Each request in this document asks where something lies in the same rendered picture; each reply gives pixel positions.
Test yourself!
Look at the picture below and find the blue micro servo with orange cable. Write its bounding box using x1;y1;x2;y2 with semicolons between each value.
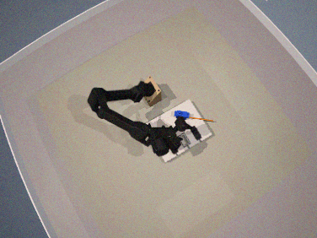
174;111;213;122

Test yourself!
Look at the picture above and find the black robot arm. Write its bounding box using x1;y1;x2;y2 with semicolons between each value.
88;81;181;157

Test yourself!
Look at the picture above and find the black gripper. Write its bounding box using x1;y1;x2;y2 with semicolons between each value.
162;116;193;140

